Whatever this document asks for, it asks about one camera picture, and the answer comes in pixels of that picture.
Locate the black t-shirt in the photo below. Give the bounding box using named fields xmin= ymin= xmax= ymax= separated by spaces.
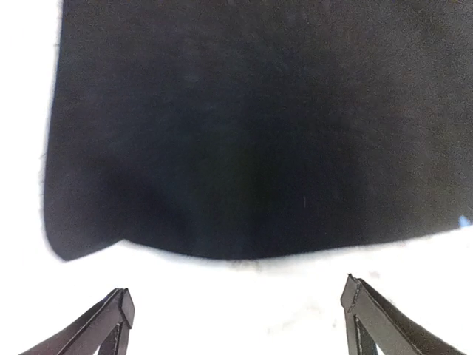
xmin=43 ymin=1 xmax=472 ymax=260

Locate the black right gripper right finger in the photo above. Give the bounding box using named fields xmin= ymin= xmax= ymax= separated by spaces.
xmin=341 ymin=274 xmax=462 ymax=355

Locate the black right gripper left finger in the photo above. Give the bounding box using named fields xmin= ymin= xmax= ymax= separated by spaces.
xmin=21 ymin=288 xmax=135 ymax=355

